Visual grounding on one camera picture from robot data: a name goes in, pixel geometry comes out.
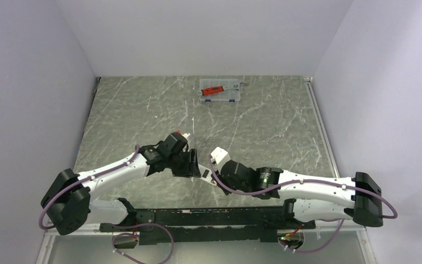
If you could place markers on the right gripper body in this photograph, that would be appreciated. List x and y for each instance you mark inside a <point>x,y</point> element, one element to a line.
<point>229,185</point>

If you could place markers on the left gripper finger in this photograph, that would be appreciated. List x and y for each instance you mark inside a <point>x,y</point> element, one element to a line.
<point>187,172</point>
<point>193,158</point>

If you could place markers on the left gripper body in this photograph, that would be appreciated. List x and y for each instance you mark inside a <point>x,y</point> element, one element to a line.
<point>176,161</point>

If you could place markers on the white remote control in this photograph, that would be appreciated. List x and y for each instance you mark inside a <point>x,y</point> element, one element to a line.
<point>206,175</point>

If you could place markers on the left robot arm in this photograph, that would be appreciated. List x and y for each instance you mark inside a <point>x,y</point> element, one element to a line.
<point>73,199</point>

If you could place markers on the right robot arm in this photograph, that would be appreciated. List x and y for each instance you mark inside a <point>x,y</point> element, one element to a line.
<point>310,198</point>

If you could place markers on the clear plastic organizer box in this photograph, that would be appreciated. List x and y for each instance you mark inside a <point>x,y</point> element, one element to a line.
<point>219,97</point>

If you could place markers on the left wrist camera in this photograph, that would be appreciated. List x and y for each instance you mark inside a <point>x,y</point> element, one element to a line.
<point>187,136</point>

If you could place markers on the black base frame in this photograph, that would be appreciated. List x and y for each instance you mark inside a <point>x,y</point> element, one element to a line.
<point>162,225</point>

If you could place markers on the aluminium rail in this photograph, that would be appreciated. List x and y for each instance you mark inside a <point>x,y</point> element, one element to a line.
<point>364,242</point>

